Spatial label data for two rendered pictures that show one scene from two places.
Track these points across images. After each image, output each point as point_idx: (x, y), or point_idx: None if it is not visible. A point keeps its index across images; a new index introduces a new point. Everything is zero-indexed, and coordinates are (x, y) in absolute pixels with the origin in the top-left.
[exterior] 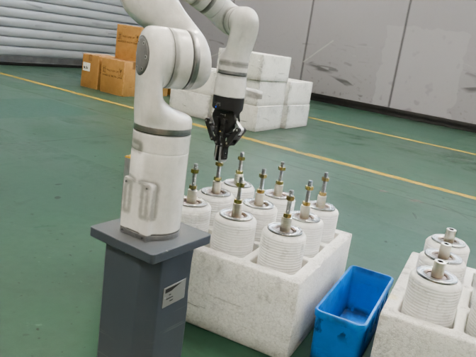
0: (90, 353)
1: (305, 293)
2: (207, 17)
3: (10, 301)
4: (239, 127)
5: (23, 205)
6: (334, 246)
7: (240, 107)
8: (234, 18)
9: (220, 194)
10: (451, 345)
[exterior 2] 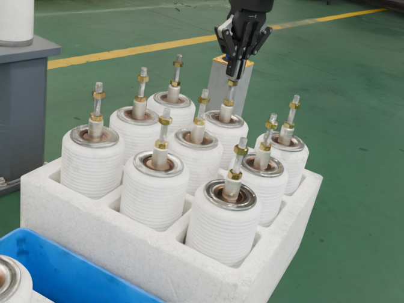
0: (56, 155)
1: (44, 211)
2: None
3: None
4: (218, 25)
5: (321, 133)
6: (162, 243)
7: (239, 0)
8: None
9: (215, 119)
10: None
